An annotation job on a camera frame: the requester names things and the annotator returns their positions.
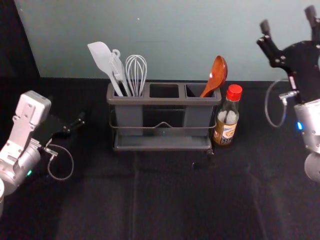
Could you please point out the black backdrop curtain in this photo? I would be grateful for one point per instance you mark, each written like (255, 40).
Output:
(12, 45)

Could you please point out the grey silicone spatula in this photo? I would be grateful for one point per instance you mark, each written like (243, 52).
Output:
(100, 56)

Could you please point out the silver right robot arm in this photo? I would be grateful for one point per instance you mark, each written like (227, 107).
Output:
(310, 125)

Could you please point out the grey rack drip tray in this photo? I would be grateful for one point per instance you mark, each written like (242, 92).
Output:
(162, 142)

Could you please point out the red-capped glass sauce bottle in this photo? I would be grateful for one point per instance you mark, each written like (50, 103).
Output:
(226, 125)

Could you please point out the grey plastic rack bin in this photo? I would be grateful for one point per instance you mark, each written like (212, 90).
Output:
(200, 117)
(128, 117)

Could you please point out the black table cloth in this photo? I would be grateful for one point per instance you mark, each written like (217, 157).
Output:
(160, 200)

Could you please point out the grey slotted turner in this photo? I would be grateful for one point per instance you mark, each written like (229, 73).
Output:
(117, 67)

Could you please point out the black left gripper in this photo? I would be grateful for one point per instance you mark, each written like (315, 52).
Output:
(51, 127)

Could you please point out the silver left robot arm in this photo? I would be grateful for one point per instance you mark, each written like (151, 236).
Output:
(22, 155)

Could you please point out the grey whisk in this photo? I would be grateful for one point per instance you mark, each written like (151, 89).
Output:
(136, 72)

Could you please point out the brown wooden spoon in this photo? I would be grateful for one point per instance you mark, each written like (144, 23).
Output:
(218, 70)

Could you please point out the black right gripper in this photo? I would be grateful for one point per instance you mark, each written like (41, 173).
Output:
(306, 67)

